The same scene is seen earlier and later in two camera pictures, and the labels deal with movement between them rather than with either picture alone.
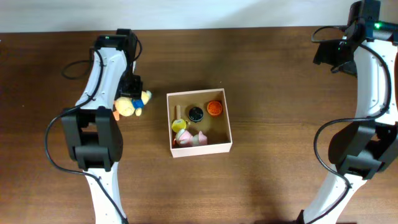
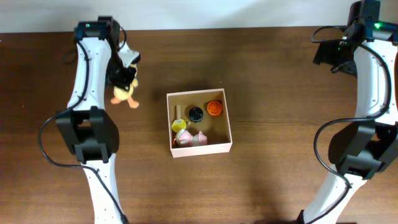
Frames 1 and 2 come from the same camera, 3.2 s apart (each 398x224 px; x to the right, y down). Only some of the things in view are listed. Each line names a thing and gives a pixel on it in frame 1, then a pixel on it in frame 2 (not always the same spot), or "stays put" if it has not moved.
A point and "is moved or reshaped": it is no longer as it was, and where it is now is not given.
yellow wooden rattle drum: (178, 124) stays put
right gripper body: (337, 55) stays put
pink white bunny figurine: (185, 138) stays put
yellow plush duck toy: (125, 106) is moved or reshaped
